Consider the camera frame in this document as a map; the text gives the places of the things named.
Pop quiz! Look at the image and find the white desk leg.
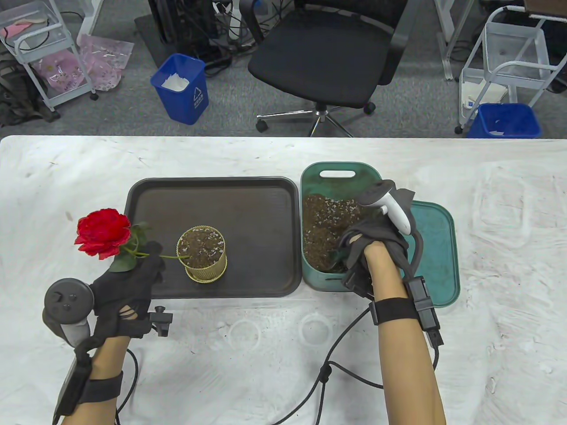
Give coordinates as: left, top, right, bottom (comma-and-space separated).
433, 0, 463, 81

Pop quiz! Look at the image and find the white box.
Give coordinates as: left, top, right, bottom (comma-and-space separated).
461, 82, 508, 110

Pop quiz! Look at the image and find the white crumpled paper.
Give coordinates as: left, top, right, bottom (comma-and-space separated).
160, 73, 192, 92

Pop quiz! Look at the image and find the person's right hand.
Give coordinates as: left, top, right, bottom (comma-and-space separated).
338, 188, 417, 299

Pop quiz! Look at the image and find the pink paper piece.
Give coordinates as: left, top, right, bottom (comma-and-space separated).
0, 21, 35, 39

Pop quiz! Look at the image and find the person's left hand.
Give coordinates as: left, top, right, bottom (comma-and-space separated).
90, 241, 167, 339

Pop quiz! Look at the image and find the teal plastic storage box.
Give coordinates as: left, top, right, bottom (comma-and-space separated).
300, 162, 386, 293

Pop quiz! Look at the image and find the yellow ribbed flower pot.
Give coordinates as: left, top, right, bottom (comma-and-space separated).
177, 225, 228, 282

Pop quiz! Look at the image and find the person's left forearm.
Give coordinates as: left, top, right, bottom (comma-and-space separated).
60, 336, 133, 425

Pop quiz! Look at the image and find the white mesh basket trolley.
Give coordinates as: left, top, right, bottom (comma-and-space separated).
455, 7, 567, 135

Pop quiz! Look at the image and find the black office chair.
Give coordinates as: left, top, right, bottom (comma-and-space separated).
239, 0, 410, 138

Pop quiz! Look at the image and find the dark grey hand controller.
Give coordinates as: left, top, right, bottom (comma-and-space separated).
43, 278, 95, 348

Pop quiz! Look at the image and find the white grey hand controller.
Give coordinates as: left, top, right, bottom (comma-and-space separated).
358, 179, 412, 235

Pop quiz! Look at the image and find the black wrist strap device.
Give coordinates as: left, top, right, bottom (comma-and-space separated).
369, 275, 444, 348
52, 356, 124, 424

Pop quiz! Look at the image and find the person's right forearm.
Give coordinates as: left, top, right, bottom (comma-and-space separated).
363, 241, 447, 425

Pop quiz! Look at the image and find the black computer tower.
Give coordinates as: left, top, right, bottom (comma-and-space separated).
148, 0, 221, 60

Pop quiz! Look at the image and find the plain blue plastic bin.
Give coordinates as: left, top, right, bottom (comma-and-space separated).
466, 103, 543, 139

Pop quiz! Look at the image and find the white trolley with clear trays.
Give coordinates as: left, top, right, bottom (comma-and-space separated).
0, 0, 99, 112

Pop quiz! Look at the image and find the black cable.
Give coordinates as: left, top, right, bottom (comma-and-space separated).
114, 349, 139, 425
270, 230, 440, 425

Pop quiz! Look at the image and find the pink plastic bag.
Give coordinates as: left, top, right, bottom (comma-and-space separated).
32, 49, 88, 93
78, 35, 135, 92

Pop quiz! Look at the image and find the blue bin with white symbol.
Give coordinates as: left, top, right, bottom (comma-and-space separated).
150, 53, 210, 126

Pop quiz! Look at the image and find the red artificial rose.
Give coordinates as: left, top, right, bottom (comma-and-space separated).
74, 208, 191, 273

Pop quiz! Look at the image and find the white power strip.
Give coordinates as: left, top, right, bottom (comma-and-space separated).
213, 0, 243, 41

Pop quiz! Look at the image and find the dark brown plastic tray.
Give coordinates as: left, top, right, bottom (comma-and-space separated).
123, 177, 303, 298

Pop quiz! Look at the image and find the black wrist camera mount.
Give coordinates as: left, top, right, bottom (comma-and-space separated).
150, 305, 174, 338
343, 270, 375, 299

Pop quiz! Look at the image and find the teal plastic box lid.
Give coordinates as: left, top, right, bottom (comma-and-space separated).
401, 200, 461, 308

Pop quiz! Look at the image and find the dark green bag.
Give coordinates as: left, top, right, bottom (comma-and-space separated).
0, 53, 61, 128

